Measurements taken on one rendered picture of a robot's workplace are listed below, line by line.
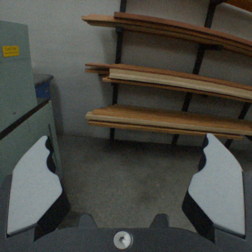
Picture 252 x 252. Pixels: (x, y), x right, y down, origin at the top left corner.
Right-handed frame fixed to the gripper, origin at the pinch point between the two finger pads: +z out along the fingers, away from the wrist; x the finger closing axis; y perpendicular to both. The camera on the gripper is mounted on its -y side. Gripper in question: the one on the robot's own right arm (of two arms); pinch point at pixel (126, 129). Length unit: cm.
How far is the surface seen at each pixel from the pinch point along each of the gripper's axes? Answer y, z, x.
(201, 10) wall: -53, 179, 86
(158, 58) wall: 4, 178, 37
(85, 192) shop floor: 119, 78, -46
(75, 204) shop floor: 118, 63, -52
